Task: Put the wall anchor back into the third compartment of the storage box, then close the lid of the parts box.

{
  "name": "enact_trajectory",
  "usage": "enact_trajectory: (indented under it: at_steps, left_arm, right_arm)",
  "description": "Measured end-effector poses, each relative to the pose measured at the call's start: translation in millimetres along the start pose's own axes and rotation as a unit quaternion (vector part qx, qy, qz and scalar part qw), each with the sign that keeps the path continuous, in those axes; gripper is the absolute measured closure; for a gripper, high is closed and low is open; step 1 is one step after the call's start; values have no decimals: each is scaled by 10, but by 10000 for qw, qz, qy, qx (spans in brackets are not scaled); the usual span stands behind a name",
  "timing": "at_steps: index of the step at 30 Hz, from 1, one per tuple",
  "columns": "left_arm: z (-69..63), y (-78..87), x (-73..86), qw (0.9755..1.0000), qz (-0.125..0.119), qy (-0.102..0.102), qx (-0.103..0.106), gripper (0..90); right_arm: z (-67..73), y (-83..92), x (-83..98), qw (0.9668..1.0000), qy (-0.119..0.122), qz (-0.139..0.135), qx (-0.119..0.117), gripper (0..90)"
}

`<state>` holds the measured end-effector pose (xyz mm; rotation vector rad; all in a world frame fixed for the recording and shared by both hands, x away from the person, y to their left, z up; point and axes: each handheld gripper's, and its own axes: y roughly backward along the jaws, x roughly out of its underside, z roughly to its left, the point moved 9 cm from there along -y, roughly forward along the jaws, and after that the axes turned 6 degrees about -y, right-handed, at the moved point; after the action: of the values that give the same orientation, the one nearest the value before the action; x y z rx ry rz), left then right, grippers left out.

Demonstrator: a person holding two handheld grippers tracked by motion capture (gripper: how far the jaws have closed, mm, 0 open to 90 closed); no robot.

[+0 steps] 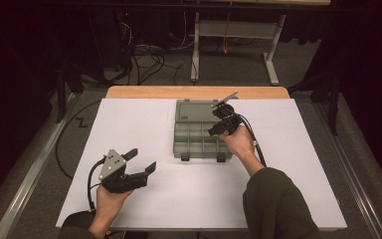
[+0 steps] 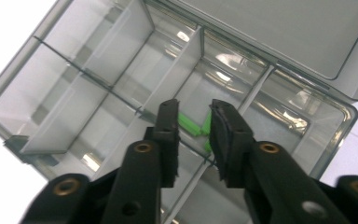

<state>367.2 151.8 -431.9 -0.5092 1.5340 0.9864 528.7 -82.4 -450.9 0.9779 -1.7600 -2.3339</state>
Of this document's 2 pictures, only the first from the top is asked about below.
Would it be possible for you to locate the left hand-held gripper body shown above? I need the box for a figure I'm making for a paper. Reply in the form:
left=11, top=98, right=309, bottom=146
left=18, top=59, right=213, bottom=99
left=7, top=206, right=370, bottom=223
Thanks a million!
left=98, top=148, right=148, bottom=194

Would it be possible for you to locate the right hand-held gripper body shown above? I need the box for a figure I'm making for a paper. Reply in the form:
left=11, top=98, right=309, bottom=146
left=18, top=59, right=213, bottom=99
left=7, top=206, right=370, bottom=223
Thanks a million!
left=212, top=92, right=243, bottom=136

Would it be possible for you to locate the grey transparent compartment box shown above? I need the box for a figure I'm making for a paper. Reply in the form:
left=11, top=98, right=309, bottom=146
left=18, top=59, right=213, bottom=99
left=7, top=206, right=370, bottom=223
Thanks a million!
left=172, top=99, right=233, bottom=163

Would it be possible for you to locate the person's right hand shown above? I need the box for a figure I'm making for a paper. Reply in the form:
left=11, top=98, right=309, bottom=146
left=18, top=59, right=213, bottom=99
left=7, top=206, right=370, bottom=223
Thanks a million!
left=218, top=124, right=259, bottom=162

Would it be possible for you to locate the person's left hand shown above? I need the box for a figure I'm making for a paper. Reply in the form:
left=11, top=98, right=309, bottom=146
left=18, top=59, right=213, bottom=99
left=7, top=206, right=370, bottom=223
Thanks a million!
left=92, top=184, right=133, bottom=230

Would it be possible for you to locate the white paper sheet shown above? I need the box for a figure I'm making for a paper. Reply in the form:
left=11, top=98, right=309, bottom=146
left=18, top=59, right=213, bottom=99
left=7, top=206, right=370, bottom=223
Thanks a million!
left=55, top=98, right=348, bottom=230

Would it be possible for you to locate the wooden table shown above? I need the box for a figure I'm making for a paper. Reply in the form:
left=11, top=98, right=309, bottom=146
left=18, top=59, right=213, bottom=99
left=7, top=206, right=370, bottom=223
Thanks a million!
left=104, top=85, right=291, bottom=100

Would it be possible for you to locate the black metal stand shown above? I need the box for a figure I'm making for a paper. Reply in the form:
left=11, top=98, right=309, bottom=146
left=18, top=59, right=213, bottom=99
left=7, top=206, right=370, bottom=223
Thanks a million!
left=287, top=71, right=341, bottom=136
left=55, top=61, right=84, bottom=124

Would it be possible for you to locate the black computer tower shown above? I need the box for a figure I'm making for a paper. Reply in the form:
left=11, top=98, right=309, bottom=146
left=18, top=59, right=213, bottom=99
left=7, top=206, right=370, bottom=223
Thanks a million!
left=88, top=8, right=132, bottom=73

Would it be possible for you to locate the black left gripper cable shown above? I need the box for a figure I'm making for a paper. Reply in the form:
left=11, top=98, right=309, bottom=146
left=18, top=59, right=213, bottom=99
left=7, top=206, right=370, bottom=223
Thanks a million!
left=87, top=158, right=107, bottom=212

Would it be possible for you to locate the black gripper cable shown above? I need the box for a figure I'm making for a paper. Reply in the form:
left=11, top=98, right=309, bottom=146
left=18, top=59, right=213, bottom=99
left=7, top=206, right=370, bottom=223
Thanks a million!
left=87, top=158, right=107, bottom=212
left=238, top=114, right=268, bottom=167

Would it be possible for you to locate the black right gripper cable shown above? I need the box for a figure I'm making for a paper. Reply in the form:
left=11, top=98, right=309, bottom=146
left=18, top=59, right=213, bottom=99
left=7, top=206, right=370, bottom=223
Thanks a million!
left=238, top=114, right=268, bottom=167

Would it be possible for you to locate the black looped floor cable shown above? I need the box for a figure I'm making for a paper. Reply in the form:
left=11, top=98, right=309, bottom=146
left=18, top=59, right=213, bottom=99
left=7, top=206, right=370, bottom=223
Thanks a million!
left=55, top=100, right=102, bottom=180

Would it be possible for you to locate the orange cable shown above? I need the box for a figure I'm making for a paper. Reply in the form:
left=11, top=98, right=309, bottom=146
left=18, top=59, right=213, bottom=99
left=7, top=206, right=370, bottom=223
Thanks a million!
left=222, top=0, right=233, bottom=55

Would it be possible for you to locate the aluminium floor rail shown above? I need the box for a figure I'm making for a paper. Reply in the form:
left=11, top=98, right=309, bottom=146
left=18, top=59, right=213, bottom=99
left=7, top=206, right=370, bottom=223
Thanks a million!
left=312, top=101, right=382, bottom=239
left=0, top=93, right=81, bottom=239

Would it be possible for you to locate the white metal frame desk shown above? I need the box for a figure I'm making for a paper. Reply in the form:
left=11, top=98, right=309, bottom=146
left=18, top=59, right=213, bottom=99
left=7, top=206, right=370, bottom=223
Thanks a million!
left=185, top=0, right=332, bottom=87

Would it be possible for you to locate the bundle of floor cables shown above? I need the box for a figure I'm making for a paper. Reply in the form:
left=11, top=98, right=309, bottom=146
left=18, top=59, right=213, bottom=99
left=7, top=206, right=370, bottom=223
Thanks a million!
left=118, top=19, right=185, bottom=86

